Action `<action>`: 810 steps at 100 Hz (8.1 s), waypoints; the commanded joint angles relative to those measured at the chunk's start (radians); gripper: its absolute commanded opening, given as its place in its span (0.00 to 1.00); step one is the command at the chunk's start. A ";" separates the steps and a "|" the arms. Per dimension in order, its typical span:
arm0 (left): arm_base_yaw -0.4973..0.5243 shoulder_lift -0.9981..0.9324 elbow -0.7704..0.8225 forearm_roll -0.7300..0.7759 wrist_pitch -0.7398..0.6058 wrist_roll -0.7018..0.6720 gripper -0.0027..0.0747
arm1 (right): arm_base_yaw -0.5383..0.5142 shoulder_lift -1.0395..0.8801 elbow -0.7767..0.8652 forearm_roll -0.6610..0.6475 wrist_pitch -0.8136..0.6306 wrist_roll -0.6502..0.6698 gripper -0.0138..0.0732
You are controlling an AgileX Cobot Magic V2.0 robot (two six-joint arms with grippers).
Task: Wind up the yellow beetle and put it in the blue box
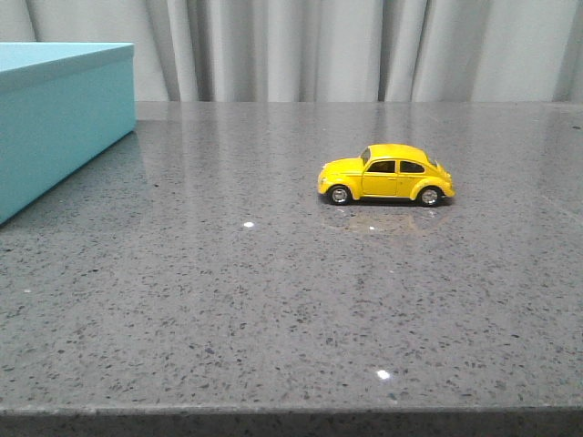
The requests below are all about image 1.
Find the yellow toy beetle car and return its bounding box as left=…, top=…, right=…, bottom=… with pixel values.
left=317, top=144, right=455, bottom=207

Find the blue cardboard box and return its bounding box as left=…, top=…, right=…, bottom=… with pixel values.
left=1, top=42, right=136, bottom=221

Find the grey pleated curtain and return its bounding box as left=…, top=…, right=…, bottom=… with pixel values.
left=1, top=0, right=582, bottom=102

